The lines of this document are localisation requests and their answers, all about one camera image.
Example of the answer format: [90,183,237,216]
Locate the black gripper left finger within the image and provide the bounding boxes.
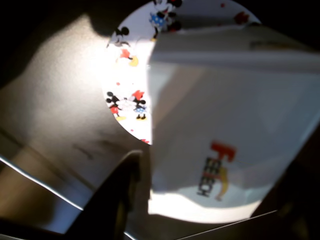
[67,149,151,240]

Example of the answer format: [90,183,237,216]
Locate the round white cartoon coaster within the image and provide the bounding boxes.
[102,0,263,146]

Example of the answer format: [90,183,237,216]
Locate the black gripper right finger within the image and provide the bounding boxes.
[250,131,320,240]

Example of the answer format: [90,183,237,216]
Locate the white and black servo box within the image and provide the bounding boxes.
[146,23,320,225]

